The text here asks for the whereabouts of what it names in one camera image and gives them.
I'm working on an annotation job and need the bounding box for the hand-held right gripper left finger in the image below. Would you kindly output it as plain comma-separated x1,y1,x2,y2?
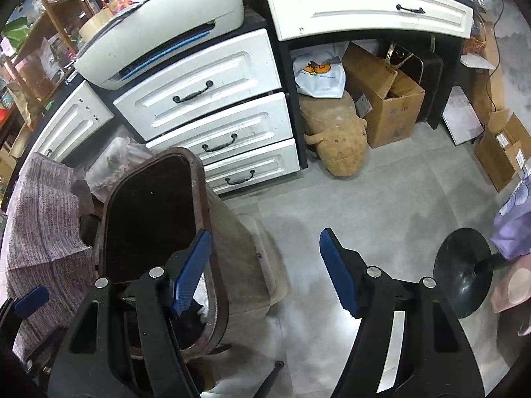
47,229,213,398

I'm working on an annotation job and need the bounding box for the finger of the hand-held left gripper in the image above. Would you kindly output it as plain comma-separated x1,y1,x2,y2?
0,285,49,341

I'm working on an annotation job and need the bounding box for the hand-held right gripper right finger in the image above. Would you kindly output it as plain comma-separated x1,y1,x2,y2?
319,228,486,398

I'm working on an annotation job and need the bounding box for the brown waste bin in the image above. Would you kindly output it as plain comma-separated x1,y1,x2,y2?
97,147,291,359

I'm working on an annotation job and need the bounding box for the black stool base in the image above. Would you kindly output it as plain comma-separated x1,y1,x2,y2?
432,228,519,319

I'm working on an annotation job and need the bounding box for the small white drawer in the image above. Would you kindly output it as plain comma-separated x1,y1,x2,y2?
203,139,300,195

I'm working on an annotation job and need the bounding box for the brown plush toy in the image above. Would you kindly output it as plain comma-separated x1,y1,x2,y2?
299,91,370,179

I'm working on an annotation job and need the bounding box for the clear plastic bag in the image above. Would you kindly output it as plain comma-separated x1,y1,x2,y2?
85,137,144,200

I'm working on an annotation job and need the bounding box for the middle white drawer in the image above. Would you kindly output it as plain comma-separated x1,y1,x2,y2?
146,92,295,164

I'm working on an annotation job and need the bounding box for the open cardboard box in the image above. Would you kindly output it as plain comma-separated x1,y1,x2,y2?
341,42,426,149

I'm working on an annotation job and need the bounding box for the purple printed cloth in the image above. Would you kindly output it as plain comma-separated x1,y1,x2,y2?
490,174,531,262

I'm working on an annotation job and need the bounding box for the white bag with orange print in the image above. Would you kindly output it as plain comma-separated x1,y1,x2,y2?
293,45,347,98

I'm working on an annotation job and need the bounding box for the white flat box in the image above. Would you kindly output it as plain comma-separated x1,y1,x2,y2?
442,86,486,146

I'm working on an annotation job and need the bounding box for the small cardboard box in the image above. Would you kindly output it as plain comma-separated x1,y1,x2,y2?
474,110,531,191

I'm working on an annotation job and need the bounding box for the large white drawer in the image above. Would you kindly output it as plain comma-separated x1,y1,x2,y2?
113,29,283,142

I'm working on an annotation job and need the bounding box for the black cabinet box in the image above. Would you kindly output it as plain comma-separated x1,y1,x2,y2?
388,39,444,129

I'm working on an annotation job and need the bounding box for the wooden shelf rack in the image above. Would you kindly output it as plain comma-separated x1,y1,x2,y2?
0,0,97,133

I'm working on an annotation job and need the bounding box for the wide white desk drawer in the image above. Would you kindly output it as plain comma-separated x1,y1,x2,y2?
263,0,476,42

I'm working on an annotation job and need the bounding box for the white printer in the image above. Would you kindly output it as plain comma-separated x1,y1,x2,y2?
75,0,245,91

